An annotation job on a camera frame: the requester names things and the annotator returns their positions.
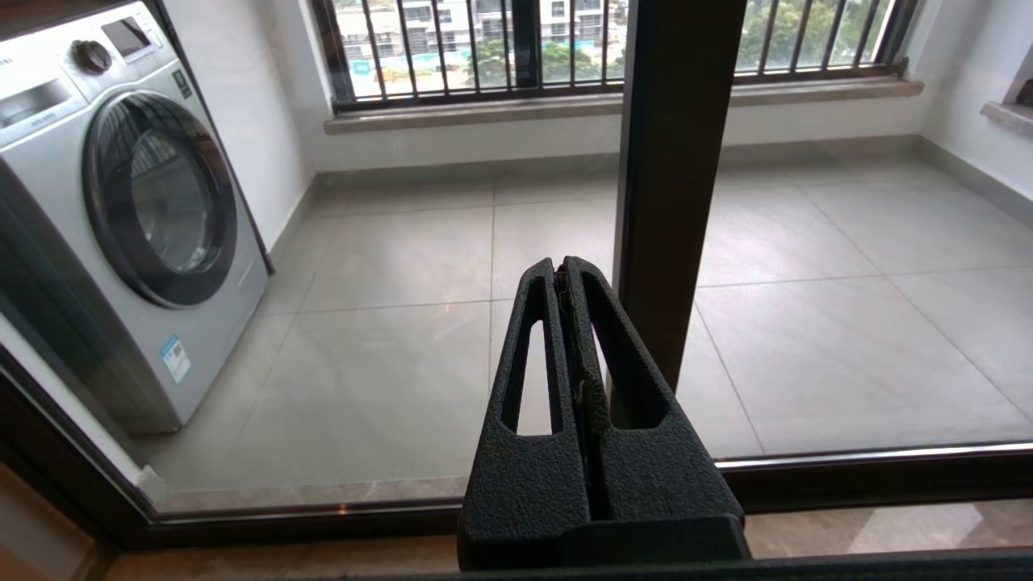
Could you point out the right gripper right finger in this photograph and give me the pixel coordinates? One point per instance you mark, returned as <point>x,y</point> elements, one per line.
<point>654,476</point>

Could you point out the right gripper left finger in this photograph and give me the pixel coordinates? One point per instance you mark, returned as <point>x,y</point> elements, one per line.
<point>524,484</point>

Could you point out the fixed glass door panel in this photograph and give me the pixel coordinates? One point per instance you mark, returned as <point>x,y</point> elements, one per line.
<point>670,161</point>

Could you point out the long marble window sill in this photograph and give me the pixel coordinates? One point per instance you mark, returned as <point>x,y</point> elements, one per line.
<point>484,114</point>

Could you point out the dark framed balcony window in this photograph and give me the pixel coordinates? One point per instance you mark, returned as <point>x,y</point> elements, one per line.
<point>526,40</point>

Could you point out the long black balcony railing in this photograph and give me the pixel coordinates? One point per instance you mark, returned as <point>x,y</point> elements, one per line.
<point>420,48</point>

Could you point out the short marble window sill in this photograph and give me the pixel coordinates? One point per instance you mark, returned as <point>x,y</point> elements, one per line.
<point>1009,117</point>

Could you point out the white front-load washing machine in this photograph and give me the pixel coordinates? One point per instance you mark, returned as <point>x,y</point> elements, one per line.
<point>105,202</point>

